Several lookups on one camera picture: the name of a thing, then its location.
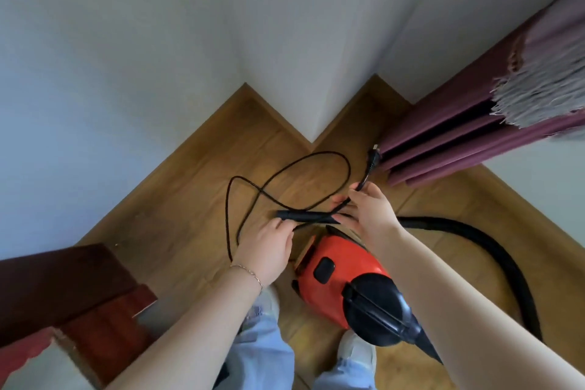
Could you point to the person's left hand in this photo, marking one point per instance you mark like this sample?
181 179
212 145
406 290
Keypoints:
265 252

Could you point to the person's right hand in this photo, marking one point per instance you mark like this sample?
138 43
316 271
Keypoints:
372 218

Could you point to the person's left forearm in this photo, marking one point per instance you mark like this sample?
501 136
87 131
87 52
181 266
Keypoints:
192 339

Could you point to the person's right forearm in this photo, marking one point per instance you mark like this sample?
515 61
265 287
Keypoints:
480 325

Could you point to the person's white left shoe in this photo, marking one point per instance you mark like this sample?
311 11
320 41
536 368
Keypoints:
269 300

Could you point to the person's left leg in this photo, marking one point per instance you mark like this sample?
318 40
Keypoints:
260 353

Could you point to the person's leg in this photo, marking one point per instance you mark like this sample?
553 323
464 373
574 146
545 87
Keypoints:
260 353
338 378

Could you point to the person's right leg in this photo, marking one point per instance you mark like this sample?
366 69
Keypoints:
338 378

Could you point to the wooden skirting board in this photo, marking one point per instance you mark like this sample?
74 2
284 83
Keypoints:
206 128

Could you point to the purple curtain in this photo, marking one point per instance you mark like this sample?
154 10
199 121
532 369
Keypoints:
457 97

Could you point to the grey tasselled curtain tie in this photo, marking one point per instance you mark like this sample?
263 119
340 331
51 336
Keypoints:
539 92

